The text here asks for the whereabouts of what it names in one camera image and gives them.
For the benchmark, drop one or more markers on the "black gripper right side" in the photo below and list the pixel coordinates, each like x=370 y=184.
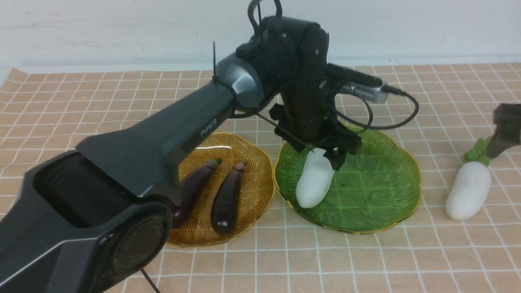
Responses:
x=507 y=118

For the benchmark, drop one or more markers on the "purple eggplant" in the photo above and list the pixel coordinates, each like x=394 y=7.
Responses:
x=192 y=187
x=224 y=212

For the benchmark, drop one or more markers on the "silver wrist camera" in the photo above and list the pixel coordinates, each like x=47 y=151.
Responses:
x=349 y=81

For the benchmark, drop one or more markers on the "amber ribbed plastic plate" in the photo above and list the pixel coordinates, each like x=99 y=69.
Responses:
x=255 y=194

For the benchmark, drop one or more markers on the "green ribbed plastic plate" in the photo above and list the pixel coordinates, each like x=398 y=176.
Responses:
x=373 y=191

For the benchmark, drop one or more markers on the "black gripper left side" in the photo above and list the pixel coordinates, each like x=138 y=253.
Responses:
x=306 y=119

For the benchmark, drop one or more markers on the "black robot arm left side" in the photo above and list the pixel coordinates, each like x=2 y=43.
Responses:
x=89 y=218

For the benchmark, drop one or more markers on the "checkered tan tablecloth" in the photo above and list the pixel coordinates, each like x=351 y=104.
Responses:
x=45 y=114

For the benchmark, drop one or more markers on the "white radish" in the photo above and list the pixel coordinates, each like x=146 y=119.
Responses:
x=315 y=179
x=472 y=183

